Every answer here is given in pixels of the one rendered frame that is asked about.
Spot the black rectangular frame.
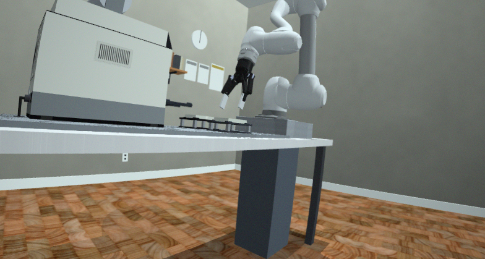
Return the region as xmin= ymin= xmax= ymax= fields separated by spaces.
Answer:
xmin=179 ymin=117 xmax=219 ymax=130

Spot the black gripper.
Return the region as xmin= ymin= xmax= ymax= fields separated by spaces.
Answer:
xmin=219 ymin=59 xmax=255 ymax=110

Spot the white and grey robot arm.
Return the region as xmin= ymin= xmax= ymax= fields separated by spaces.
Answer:
xmin=238 ymin=0 xmax=327 ymax=120

